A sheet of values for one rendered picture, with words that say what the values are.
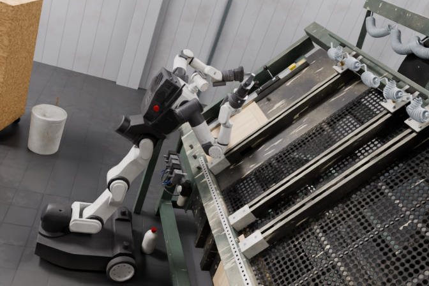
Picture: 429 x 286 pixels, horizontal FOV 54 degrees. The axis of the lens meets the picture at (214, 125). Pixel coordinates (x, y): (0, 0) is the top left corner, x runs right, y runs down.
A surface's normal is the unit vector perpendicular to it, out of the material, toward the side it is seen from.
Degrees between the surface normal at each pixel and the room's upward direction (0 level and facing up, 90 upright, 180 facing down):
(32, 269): 0
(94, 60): 90
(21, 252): 0
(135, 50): 90
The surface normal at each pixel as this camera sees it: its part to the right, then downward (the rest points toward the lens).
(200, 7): 0.14, 0.45
